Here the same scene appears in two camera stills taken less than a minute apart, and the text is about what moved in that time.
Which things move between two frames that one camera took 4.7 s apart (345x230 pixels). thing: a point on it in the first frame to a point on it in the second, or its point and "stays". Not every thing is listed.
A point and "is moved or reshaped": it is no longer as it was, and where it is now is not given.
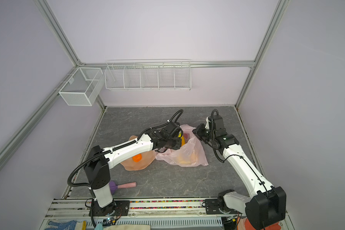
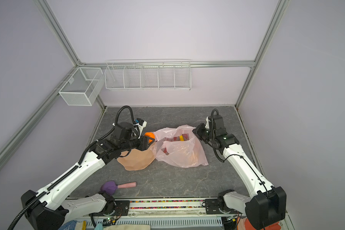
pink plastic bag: x=191 y=154 stays
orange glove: x=248 y=226 stays
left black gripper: x=178 y=144 to x=143 y=144
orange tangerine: x=137 y=158 is moved or reshaped
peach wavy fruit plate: x=146 y=159 stays
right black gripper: x=198 y=131 stays
